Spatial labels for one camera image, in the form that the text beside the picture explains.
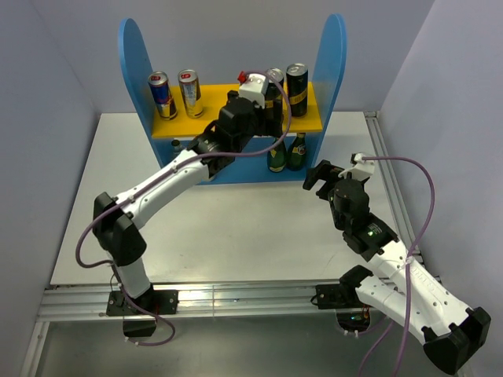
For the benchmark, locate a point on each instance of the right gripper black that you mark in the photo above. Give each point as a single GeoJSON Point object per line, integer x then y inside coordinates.
{"type": "Point", "coordinates": [323, 171]}

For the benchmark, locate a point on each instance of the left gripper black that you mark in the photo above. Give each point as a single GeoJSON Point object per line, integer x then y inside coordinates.
{"type": "Point", "coordinates": [260, 112]}

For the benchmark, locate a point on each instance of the silver gold Red Bull can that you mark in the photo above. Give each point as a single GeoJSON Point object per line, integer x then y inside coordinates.
{"type": "Point", "coordinates": [188, 81]}

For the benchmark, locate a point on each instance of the clear Chang bottle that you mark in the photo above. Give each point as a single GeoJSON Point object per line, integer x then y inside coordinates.
{"type": "Point", "coordinates": [176, 146]}

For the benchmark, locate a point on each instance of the black yellow can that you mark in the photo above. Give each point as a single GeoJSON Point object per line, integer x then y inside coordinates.
{"type": "Point", "coordinates": [297, 81]}

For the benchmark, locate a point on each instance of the blue silver Red Bull can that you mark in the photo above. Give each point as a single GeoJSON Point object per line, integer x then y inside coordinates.
{"type": "Point", "coordinates": [161, 93]}

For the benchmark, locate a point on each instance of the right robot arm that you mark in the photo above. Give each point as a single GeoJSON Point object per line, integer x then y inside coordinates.
{"type": "Point", "coordinates": [392, 280]}

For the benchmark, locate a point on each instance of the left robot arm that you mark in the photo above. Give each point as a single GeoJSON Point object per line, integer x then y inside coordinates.
{"type": "Point", "coordinates": [118, 220]}

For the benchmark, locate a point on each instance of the green Perrier bottle red label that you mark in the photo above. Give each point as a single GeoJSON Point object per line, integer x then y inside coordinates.
{"type": "Point", "coordinates": [297, 152]}

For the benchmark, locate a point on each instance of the green bottle yellow label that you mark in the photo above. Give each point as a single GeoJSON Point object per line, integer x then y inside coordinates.
{"type": "Point", "coordinates": [277, 158]}

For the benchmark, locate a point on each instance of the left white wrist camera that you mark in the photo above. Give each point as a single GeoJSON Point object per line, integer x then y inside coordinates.
{"type": "Point", "coordinates": [253, 87]}

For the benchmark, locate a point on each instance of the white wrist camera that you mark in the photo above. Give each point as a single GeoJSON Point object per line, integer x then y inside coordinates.
{"type": "Point", "coordinates": [361, 169]}
{"type": "Point", "coordinates": [253, 87]}

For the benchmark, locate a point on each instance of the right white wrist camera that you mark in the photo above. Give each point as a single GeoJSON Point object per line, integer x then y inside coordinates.
{"type": "Point", "coordinates": [361, 169]}

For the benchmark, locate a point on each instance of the aluminium side rail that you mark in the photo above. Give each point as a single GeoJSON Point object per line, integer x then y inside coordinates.
{"type": "Point", "coordinates": [402, 222]}

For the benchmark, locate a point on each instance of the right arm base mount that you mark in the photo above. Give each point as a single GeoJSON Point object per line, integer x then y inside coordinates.
{"type": "Point", "coordinates": [352, 316]}

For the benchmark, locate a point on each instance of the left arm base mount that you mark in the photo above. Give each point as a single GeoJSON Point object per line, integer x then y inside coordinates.
{"type": "Point", "coordinates": [140, 316]}

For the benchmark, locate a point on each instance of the aluminium front rail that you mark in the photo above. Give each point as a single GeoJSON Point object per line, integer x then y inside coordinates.
{"type": "Point", "coordinates": [85, 303]}

